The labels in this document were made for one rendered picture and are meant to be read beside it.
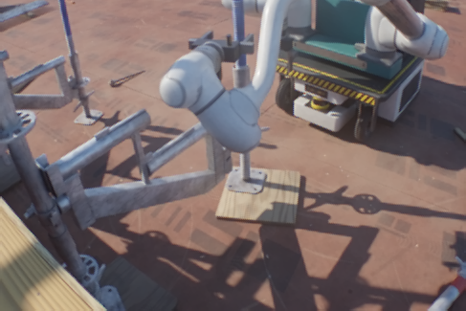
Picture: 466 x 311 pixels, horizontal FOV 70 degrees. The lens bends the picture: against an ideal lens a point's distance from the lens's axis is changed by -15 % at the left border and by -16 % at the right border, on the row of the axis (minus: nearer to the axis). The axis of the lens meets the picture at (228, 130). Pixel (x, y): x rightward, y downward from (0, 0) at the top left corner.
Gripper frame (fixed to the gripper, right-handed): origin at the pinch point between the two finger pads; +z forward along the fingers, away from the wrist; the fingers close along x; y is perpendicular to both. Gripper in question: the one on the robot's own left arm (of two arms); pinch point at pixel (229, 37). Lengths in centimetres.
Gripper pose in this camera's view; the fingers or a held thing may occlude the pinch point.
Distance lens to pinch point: 120.5
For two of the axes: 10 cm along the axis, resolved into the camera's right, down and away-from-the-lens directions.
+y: -0.6, -8.3, -5.5
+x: -9.4, -1.5, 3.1
